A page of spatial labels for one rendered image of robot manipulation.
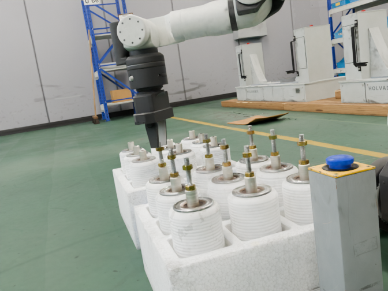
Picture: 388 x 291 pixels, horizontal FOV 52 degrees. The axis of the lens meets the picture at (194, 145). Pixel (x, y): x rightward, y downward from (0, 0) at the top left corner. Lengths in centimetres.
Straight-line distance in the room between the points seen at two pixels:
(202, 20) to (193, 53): 654
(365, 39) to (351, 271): 304
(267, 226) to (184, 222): 15
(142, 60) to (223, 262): 46
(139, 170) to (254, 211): 55
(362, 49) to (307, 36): 75
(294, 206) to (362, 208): 19
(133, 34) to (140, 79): 10
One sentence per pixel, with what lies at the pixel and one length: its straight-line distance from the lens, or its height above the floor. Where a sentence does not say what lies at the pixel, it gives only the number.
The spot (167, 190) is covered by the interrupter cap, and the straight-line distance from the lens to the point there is 85.
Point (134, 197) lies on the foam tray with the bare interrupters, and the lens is 118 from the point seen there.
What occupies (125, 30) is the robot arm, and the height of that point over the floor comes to 59.
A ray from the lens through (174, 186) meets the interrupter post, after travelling 83.
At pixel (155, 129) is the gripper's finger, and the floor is 38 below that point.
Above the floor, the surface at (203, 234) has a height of 21.
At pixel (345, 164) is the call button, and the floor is 32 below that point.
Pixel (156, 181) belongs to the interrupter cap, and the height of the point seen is 25.
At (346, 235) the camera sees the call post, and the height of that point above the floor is 22.
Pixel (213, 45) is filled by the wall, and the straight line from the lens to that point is 756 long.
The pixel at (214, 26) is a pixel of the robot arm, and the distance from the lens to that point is 87.
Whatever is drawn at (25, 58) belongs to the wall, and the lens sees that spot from 702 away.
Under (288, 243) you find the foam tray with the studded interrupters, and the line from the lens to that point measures 75.
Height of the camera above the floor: 48
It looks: 10 degrees down
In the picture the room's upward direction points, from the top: 8 degrees counter-clockwise
